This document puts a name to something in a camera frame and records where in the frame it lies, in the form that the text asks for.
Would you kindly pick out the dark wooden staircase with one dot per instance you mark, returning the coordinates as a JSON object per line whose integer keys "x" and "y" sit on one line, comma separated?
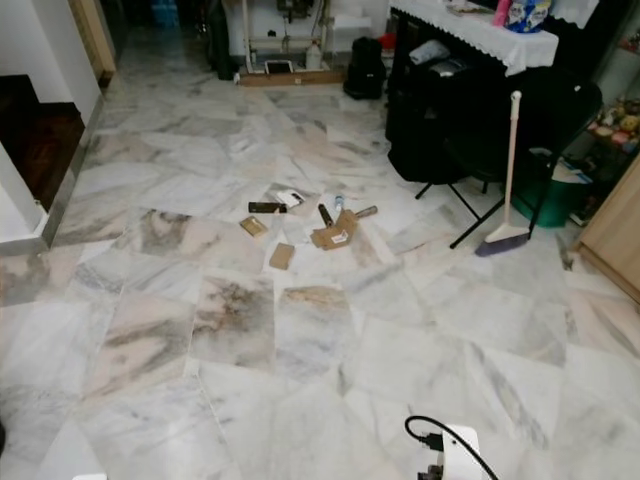
{"x": 45, "y": 135}

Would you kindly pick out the light wooden cabinet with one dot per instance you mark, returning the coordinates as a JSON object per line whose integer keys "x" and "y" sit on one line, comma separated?
{"x": 615, "y": 245}

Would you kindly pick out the black folding chair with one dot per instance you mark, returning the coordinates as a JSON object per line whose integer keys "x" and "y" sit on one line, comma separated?
{"x": 550, "y": 125}

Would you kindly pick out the white sewing table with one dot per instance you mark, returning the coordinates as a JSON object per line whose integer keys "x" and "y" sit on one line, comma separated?
{"x": 285, "y": 30}

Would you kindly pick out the beige broom with purple bristles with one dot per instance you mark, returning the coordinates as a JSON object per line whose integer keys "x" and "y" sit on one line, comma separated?
{"x": 510, "y": 175}

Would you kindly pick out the pink bottle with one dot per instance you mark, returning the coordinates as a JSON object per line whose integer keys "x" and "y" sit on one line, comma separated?
{"x": 502, "y": 12}

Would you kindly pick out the blue and white bag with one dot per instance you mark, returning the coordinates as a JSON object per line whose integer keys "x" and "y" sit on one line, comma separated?
{"x": 530, "y": 14}

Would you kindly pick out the wooden plank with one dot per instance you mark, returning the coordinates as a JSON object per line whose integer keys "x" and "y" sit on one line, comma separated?
{"x": 290, "y": 78}

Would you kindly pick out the tan stick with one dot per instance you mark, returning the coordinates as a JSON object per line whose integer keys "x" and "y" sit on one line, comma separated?
{"x": 366, "y": 212}

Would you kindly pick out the brown tube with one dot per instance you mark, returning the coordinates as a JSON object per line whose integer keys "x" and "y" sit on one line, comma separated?
{"x": 325, "y": 215}

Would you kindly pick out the flat cardboard piece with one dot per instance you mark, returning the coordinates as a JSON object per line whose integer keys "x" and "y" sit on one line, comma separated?
{"x": 282, "y": 257}

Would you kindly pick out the white framed tablet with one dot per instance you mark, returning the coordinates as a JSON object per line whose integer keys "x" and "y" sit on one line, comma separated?
{"x": 278, "y": 67}

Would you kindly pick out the white rolled cloth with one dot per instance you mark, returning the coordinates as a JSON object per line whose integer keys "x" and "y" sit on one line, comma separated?
{"x": 430, "y": 52}

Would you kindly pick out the white packet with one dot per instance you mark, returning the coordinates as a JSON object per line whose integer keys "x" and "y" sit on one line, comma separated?
{"x": 290, "y": 199}

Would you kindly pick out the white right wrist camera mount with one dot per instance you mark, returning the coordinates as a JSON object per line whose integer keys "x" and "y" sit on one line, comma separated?
{"x": 460, "y": 455}

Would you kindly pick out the green bin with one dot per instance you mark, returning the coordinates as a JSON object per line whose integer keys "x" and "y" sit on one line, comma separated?
{"x": 550, "y": 200}

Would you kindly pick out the glass display cabinet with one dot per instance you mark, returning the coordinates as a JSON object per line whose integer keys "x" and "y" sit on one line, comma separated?
{"x": 620, "y": 120}

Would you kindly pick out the wooden door frame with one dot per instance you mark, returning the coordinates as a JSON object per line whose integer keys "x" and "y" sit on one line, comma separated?
{"x": 95, "y": 35}

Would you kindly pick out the small blue-capped bottle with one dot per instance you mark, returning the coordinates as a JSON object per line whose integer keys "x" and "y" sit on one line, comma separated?
{"x": 339, "y": 205}

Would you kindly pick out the dark brown bar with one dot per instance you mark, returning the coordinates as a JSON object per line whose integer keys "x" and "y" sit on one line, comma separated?
{"x": 266, "y": 208}

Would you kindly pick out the crumpled cardboard box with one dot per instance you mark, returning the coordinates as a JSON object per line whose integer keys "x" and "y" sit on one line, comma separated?
{"x": 333, "y": 232}

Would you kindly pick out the white plastic bottle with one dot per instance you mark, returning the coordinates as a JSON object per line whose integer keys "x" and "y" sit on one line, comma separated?
{"x": 313, "y": 58}

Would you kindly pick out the small tan square packet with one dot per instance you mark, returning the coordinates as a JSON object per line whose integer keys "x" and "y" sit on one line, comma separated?
{"x": 254, "y": 227}

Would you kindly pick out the small black backpack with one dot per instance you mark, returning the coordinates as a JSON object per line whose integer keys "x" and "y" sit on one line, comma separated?
{"x": 365, "y": 70}

